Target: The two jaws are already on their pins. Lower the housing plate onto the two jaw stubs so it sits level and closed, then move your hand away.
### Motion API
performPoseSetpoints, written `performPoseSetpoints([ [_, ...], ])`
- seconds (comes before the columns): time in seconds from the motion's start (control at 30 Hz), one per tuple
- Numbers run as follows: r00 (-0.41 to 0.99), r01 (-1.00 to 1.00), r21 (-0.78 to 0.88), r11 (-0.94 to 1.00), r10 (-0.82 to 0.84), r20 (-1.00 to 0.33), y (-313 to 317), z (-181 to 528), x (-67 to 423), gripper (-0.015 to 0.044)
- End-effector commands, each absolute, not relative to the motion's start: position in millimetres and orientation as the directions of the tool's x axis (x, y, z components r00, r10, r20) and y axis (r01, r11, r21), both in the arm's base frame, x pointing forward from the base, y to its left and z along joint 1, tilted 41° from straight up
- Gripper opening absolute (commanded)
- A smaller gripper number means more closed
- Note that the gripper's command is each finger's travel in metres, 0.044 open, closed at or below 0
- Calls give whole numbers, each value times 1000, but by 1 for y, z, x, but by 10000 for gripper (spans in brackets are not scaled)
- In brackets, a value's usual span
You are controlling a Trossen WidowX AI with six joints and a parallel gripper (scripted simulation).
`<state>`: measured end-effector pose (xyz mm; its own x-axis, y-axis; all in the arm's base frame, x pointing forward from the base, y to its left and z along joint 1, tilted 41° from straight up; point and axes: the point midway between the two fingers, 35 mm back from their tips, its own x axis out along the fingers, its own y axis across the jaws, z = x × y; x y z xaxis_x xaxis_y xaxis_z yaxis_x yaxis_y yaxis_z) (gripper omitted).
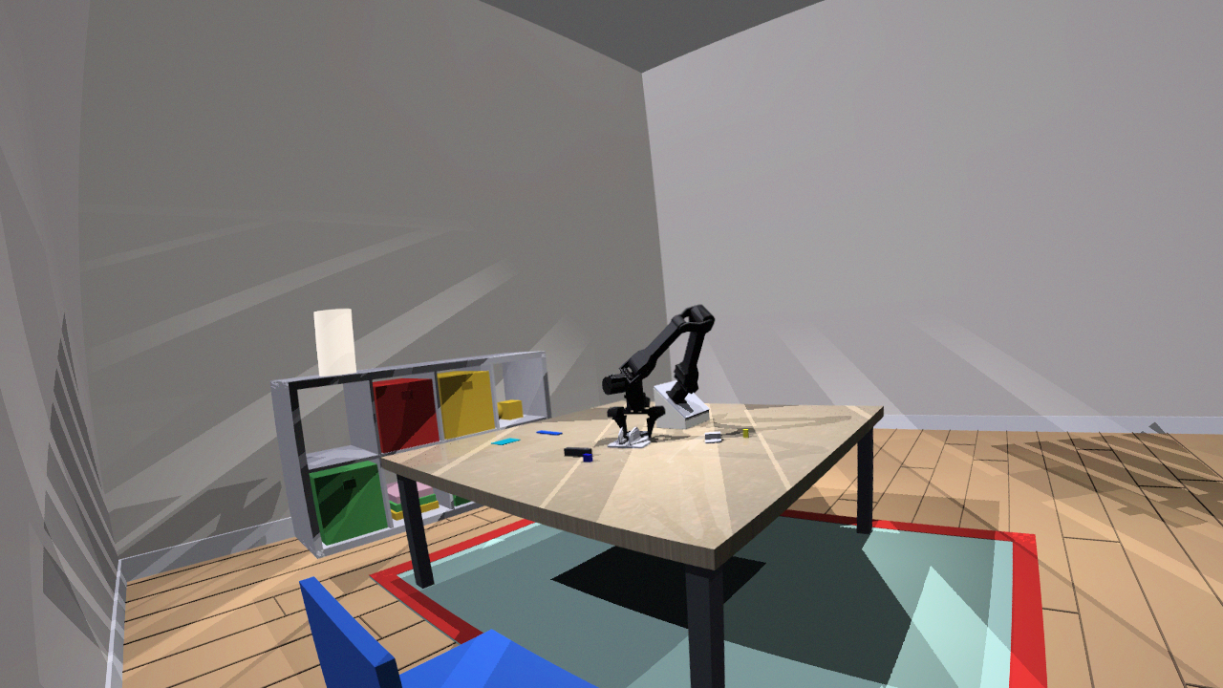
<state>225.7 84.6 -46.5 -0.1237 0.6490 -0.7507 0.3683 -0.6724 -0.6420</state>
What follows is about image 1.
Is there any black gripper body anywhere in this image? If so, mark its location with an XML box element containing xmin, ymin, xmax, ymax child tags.
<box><xmin>607</xmin><ymin>390</ymin><xmax>665</xmax><ymax>418</ymax></box>

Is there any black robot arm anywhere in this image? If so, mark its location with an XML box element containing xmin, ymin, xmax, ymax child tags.
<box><xmin>602</xmin><ymin>306</ymin><xmax>715</xmax><ymax>403</ymax></box>

